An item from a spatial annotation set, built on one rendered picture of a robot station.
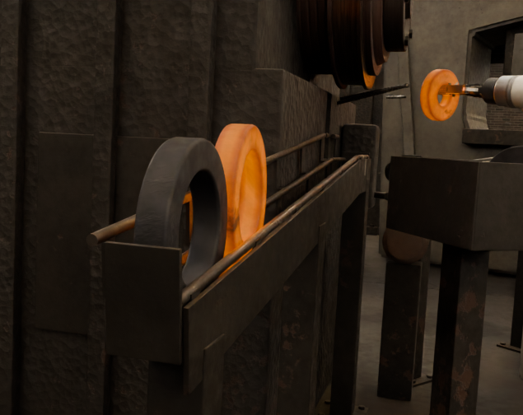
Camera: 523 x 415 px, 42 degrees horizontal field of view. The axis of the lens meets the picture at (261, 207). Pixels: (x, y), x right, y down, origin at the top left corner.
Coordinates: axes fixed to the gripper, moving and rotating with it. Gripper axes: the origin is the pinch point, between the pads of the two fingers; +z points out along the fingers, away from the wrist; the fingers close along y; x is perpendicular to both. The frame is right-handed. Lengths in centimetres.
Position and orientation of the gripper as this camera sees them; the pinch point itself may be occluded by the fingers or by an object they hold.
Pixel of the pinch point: (441, 89)
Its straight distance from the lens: 218.5
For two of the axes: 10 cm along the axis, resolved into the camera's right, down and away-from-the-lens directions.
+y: 7.7, -0.2, 6.3
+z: -6.3, -1.6, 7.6
